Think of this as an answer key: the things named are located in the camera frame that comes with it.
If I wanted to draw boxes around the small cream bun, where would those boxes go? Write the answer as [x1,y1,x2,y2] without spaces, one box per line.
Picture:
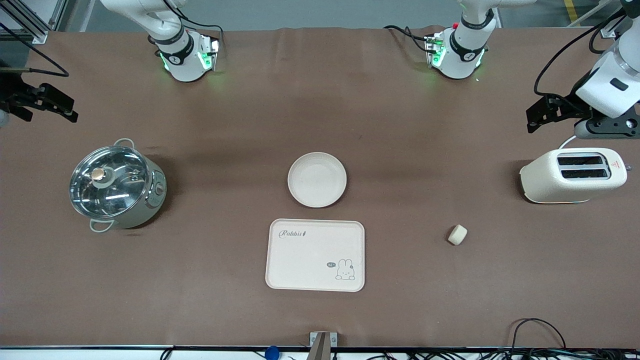
[447,224,469,246]

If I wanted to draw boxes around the cream round plate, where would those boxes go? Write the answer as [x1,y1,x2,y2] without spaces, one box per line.
[287,152,348,209]

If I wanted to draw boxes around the cream rabbit print tray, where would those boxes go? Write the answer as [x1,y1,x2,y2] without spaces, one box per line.
[265,218,366,293]

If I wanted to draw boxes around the cream two-slot toaster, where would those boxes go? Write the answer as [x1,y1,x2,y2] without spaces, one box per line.
[519,147,629,205]

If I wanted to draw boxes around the glass pot lid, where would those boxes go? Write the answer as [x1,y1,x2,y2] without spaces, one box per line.
[69,145,151,219]

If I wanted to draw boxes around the pale green electric pot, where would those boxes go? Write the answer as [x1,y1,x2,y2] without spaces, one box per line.
[69,138,168,234]

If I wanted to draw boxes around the brown table cover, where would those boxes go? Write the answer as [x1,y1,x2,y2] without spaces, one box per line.
[0,25,640,350]

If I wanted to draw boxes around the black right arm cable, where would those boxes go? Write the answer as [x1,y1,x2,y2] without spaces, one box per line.
[0,22,70,78]

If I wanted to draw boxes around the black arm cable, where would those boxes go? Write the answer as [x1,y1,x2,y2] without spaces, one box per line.
[0,22,70,78]
[533,7,628,97]

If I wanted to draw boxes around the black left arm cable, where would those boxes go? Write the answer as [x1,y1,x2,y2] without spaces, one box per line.
[533,7,628,97]

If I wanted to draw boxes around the aluminium frame profile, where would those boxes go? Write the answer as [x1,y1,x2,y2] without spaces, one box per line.
[570,0,631,39]
[0,0,68,45]

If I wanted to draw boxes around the black left base cable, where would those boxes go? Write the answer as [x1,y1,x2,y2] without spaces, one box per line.
[384,24,432,52]

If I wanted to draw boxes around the black base cable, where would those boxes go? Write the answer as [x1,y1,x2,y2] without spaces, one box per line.
[384,24,432,52]
[162,0,224,51]

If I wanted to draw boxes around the black right base cable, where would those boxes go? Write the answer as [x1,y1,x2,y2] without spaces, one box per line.
[162,0,224,51]

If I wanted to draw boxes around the black looped floor cable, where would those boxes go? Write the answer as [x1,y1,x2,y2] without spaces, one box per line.
[509,317,567,352]

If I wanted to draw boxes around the grey metal camera bracket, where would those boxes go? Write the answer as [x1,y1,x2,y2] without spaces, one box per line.
[305,331,338,360]

